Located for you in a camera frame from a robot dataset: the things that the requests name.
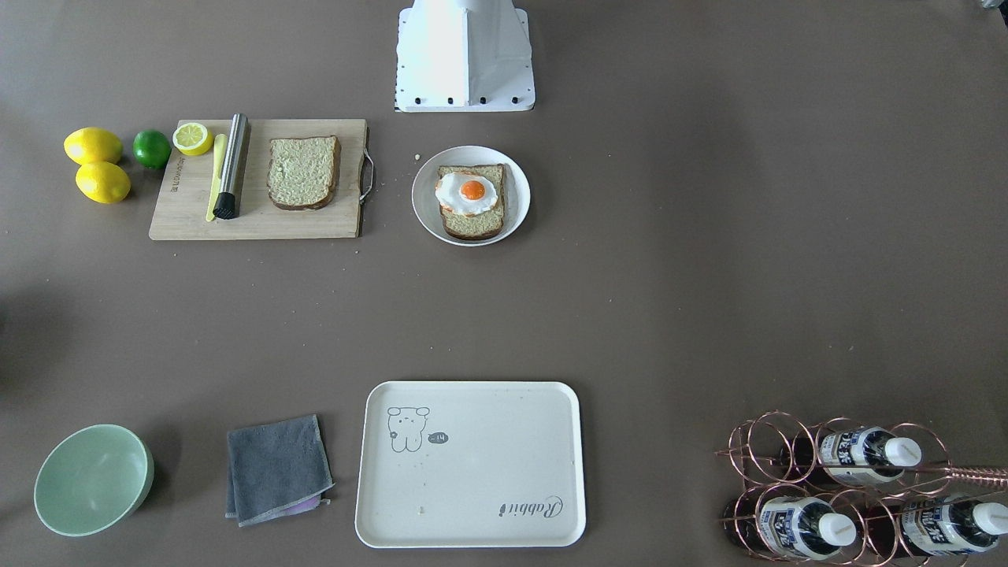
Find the yellow lemon lower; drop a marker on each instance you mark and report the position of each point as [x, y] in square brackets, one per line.
[102, 182]

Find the yellow plastic knife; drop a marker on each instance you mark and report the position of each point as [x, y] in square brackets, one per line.
[220, 145]

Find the yellow lemon upper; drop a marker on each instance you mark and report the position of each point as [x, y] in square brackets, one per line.
[88, 145]

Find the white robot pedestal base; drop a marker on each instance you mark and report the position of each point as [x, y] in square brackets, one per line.
[464, 57]

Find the cream rabbit tray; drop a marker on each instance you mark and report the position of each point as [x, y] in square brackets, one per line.
[471, 464]

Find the steel muddler black tip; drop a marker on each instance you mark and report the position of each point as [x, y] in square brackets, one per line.
[227, 206]

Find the green lime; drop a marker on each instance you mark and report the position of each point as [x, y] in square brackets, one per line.
[151, 149]

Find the bread slice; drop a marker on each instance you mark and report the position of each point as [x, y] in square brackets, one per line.
[482, 226]
[303, 173]

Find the wooden cutting board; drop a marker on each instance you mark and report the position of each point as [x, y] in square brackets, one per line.
[180, 209]

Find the green ceramic bowl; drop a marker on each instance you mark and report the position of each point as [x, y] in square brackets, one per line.
[92, 480]

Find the bread slice under egg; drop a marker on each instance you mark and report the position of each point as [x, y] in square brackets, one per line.
[482, 226]

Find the tea bottle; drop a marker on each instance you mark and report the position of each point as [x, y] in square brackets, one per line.
[788, 527]
[936, 528]
[856, 457]

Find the copper wire bottle rack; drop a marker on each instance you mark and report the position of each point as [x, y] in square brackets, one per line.
[753, 447]

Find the yellow lemon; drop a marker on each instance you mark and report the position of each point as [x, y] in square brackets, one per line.
[88, 145]
[102, 182]

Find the white round plate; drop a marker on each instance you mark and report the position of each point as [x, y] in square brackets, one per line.
[517, 202]

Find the fried egg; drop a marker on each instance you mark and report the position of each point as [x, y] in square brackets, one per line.
[466, 194]

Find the tea bottle upper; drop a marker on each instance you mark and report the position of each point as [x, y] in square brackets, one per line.
[856, 457]

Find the half cut lemon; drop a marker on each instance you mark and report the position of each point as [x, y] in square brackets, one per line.
[193, 139]

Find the grey folded cloth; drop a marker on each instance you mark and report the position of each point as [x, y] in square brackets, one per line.
[276, 470]

